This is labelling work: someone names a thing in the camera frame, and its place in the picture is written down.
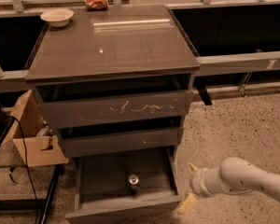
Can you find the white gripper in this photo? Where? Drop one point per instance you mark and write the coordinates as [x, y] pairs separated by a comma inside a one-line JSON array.
[[197, 181]]

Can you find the redbull can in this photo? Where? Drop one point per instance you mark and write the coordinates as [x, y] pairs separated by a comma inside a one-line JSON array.
[[134, 182]]

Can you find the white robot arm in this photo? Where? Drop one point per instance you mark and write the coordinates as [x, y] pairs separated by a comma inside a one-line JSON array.
[[234, 176]]

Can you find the open bottom grey drawer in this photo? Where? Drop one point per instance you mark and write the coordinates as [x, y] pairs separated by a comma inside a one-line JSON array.
[[103, 191]]

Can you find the middle grey drawer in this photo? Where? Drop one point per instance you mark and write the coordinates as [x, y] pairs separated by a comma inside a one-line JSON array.
[[118, 142]]

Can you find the dark grey drawer cabinet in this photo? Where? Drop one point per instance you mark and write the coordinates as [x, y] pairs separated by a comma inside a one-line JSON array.
[[121, 51]]

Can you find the top grey drawer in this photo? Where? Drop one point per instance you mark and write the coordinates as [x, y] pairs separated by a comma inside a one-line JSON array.
[[112, 109]]

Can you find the cardboard box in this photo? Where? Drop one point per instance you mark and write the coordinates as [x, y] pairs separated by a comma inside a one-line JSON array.
[[34, 149]]

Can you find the red snack bag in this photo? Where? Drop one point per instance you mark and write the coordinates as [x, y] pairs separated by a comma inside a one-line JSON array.
[[96, 4]]

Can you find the white bowl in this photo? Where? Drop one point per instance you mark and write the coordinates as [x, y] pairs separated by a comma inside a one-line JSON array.
[[57, 17]]

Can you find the grey window ledge rail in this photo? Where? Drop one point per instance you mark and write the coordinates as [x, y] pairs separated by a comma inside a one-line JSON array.
[[238, 63]]

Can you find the black metal cart frame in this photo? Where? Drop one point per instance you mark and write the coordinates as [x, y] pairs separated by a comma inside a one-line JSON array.
[[23, 188]]

